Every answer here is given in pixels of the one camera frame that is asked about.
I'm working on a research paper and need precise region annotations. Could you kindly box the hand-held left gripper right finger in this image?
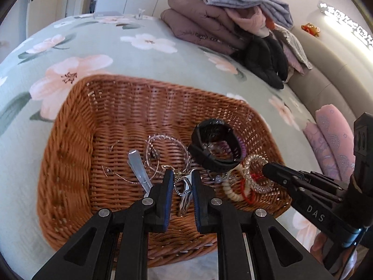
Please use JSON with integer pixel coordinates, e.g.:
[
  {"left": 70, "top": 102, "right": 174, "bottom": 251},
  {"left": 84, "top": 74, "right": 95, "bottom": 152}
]
[{"left": 191, "top": 170, "right": 335, "bottom": 280}]

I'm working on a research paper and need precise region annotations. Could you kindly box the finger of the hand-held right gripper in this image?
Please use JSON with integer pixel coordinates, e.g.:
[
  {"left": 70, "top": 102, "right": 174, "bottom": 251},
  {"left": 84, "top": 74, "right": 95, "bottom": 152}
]
[
  {"left": 300, "top": 171, "right": 349, "bottom": 194},
  {"left": 262, "top": 163, "right": 341, "bottom": 205}
]

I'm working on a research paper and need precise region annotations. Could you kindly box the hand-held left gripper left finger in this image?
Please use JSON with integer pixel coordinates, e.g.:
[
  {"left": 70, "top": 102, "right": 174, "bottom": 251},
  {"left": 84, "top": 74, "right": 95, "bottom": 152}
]
[{"left": 31, "top": 169, "right": 175, "bottom": 280}]

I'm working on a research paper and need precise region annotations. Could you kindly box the clear glitter coil hair tie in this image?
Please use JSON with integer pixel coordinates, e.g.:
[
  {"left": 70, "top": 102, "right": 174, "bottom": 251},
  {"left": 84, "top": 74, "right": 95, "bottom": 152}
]
[{"left": 239, "top": 154, "right": 276, "bottom": 193}]

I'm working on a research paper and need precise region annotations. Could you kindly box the red string bracelet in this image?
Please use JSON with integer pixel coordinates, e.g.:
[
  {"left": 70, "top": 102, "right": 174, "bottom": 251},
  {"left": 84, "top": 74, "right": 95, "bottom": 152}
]
[{"left": 240, "top": 173, "right": 261, "bottom": 205}]

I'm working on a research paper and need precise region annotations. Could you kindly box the brown wicker basket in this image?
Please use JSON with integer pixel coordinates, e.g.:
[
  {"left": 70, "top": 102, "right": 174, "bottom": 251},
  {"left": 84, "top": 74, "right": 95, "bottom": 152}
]
[{"left": 36, "top": 74, "right": 292, "bottom": 269}]

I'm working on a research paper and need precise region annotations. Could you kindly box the black smart watch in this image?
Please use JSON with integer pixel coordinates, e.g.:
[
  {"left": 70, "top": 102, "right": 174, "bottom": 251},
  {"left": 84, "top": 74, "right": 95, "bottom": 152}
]
[{"left": 187, "top": 118, "right": 246, "bottom": 173}]

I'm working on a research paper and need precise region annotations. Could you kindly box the clear plastic tube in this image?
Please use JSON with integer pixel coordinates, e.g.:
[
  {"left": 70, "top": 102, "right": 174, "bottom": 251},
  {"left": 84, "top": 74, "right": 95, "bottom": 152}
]
[{"left": 128, "top": 149, "right": 154, "bottom": 193}]

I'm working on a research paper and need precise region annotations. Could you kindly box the pink paisley pillow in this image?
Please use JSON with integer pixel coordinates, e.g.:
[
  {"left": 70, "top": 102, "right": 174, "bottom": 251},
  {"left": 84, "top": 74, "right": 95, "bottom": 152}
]
[{"left": 315, "top": 104, "right": 357, "bottom": 178}]

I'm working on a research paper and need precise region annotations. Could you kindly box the beige padded headboard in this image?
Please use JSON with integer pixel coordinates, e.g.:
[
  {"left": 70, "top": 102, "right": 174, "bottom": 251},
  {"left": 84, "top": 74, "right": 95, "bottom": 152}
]
[{"left": 287, "top": 9, "right": 373, "bottom": 129}]

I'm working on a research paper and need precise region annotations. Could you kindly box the black puffer jacket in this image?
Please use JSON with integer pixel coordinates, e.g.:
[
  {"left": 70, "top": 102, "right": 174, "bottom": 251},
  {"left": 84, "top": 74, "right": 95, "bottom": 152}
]
[{"left": 230, "top": 33, "right": 289, "bottom": 89}]

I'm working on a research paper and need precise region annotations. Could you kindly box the white lace cloth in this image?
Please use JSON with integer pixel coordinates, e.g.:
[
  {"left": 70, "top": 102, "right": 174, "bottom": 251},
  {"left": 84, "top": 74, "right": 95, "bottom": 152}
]
[{"left": 272, "top": 23, "right": 313, "bottom": 75}]

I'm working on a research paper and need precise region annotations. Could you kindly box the red yellow plush toy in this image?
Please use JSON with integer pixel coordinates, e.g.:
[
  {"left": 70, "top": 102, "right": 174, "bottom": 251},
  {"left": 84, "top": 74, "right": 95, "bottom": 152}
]
[{"left": 301, "top": 23, "right": 320, "bottom": 37}]

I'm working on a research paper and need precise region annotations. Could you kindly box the green floral bedsheet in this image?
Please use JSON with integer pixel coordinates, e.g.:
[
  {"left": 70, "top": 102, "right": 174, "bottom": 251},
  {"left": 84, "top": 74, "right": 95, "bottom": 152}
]
[{"left": 0, "top": 13, "right": 324, "bottom": 280}]

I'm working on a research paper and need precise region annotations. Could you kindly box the pink fleece garment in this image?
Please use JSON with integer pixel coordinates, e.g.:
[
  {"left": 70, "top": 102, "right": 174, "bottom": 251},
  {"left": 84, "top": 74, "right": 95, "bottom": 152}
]
[{"left": 224, "top": 6, "right": 270, "bottom": 37}]

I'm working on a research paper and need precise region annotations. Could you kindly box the lit white letter sign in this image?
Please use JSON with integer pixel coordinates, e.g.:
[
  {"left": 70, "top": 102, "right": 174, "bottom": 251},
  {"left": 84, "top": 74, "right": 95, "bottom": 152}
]
[{"left": 318, "top": 2, "right": 373, "bottom": 50}]

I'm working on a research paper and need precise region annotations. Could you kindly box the grey-blue book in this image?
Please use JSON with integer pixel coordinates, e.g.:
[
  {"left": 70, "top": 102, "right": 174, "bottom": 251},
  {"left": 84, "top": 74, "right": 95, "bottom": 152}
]
[{"left": 93, "top": 11, "right": 123, "bottom": 18}]

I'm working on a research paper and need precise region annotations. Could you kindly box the white door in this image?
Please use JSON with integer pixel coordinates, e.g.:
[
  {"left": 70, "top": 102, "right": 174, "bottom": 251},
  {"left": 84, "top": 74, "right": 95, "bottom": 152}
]
[{"left": 26, "top": 0, "right": 69, "bottom": 40}]

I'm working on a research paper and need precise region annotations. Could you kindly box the cream bead bracelet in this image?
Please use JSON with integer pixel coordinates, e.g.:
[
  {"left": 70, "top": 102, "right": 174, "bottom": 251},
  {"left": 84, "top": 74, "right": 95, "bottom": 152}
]
[{"left": 222, "top": 178, "right": 247, "bottom": 202}]

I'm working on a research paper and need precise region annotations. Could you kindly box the rose gold chain bracelet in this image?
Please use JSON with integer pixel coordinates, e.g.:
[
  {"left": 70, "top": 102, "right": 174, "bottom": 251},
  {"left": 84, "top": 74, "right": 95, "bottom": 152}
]
[{"left": 146, "top": 134, "right": 193, "bottom": 175}]

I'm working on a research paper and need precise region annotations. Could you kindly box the thin silver chain necklace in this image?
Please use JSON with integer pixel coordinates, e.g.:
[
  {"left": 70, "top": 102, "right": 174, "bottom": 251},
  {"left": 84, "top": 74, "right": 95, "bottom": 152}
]
[{"left": 101, "top": 136, "right": 164, "bottom": 185}]

